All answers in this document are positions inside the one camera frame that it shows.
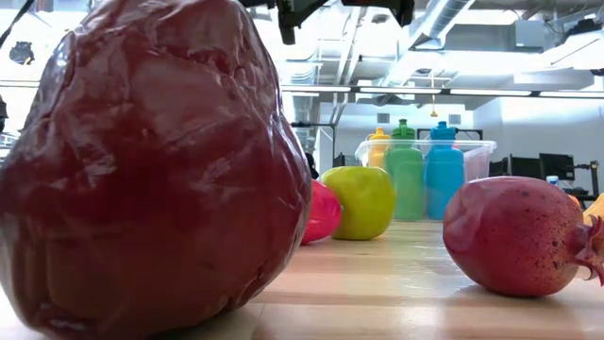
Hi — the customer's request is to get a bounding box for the yellow squeeze bottle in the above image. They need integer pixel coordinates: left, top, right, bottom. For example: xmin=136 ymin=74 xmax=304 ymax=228
xmin=366 ymin=127 xmax=392 ymax=170

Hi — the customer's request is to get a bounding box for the green squeeze bottle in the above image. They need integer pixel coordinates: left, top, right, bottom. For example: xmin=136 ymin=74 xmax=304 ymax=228
xmin=384 ymin=118 xmax=425 ymax=222

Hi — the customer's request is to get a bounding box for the green apple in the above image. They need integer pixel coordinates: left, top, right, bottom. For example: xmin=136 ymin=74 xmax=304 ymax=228
xmin=320 ymin=165 xmax=396 ymax=241

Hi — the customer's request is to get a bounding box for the red orange mango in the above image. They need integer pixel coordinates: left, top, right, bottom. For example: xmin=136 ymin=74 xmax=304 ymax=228
xmin=300 ymin=178 xmax=343 ymax=247

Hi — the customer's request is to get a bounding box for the blue squeeze bottle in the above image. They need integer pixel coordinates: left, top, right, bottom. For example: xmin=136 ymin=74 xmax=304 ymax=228
xmin=423 ymin=121 xmax=466 ymax=221

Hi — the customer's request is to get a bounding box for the dark red crinkled fruit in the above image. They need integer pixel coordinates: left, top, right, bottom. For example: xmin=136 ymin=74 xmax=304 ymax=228
xmin=0 ymin=0 xmax=313 ymax=340

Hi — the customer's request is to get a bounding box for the small red pomegranate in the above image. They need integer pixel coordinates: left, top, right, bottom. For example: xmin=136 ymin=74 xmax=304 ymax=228
xmin=442 ymin=175 xmax=604 ymax=298

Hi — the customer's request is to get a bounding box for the linear ceiling light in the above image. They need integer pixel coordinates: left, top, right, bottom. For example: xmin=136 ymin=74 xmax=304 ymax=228
xmin=281 ymin=86 xmax=604 ymax=99

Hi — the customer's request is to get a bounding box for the clear rectangular plastic bin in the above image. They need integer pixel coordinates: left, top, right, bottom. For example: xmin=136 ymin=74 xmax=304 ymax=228
xmin=354 ymin=139 xmax=498 ymax=222

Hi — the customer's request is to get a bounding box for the black computer monitor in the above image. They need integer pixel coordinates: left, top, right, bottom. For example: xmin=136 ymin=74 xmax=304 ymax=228
xmin=509 ymin=155 xmax=542 ymax=179
xmin=489 ymin=159 xmax=511 ymax=179
xmin=539 ymin=153 xmax=576 ymax=181

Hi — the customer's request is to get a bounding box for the black ceiling mounted device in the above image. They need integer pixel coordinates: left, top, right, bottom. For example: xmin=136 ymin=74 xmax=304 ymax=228
xmin=8 ymin=41 xmax=37 ymax=66

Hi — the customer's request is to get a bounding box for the yellow pear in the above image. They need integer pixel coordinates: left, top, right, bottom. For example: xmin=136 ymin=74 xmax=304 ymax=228
xmin=582 ymin=193 xmax=604 ymax=226

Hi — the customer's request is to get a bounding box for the silver ceiling duct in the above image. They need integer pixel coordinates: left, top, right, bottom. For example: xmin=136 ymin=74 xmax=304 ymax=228
xmin=381 ymin=0 xmax=478 ymax=53

